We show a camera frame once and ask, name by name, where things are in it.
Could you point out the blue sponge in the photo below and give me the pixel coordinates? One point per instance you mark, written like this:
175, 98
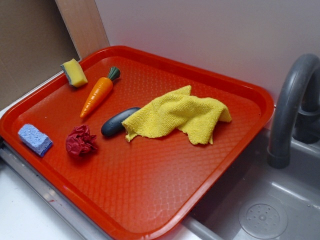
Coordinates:
36, 140

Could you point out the orange plastic carrot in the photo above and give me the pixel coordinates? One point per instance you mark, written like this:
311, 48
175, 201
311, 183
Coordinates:
100, 91

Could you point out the red plastic tray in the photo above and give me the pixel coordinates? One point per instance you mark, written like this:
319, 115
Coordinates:
137, 190

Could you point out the crumpled red paper ball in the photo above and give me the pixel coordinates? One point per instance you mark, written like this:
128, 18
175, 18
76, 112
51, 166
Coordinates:
80, 141

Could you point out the grey plastic sink basin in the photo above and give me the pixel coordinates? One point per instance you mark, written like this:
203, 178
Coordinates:
254, 201

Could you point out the yellow microfiber cloth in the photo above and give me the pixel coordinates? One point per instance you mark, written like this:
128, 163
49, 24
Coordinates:
178, 109

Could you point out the brown cardboard panel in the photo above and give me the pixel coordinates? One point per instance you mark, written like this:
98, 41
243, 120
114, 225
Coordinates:
36, 36

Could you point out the dark green plastic pickle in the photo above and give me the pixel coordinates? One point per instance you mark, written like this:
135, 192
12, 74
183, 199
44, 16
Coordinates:
115, 124

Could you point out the grey plastic faucet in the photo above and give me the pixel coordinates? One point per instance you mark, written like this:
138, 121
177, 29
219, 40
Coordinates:
297, 112

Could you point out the yellow green sponge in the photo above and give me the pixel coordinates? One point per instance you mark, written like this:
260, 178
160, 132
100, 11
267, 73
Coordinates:
74, 73

